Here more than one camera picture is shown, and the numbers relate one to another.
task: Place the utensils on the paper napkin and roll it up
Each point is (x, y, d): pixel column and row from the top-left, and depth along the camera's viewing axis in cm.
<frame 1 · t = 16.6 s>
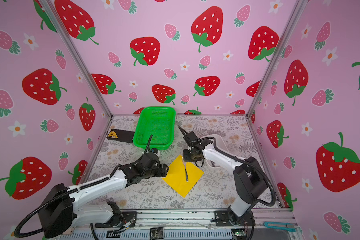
left hand: (164, 168, 83), fingers open
right hand: (185, 157, 88), fingers closed
yellow paper napkin: (176, 178, 90), on the table
green plastic basket: (160, 122, 120), on the table
black box yellow label: (125, 136, 109), on the table
silver fork: (186, 174, 91), on the table

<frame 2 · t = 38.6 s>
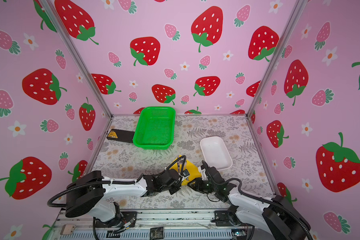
left hand: (181, 180, 83), fingers closed
right hand: (187, 185, 81), fingers open
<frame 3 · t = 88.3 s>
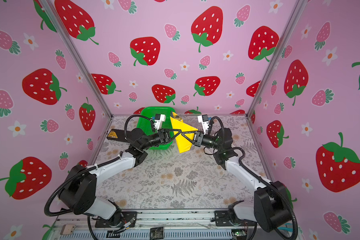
left hand: (180, 133, 66), fingers closed
right hand: (181, 135, 68), fingers closed
yellow paper napkin: (183, 144, 69), point 31 cm above the table
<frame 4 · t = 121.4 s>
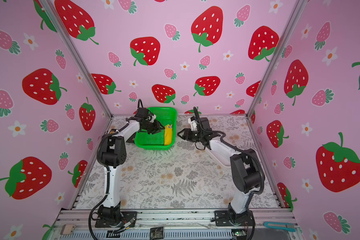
left hand: (163, 128, 103), fingers open
right hand: (179, 134, 88), fingers open
yellow paper napkin: (168, 135, 108), point 3 cm above the table
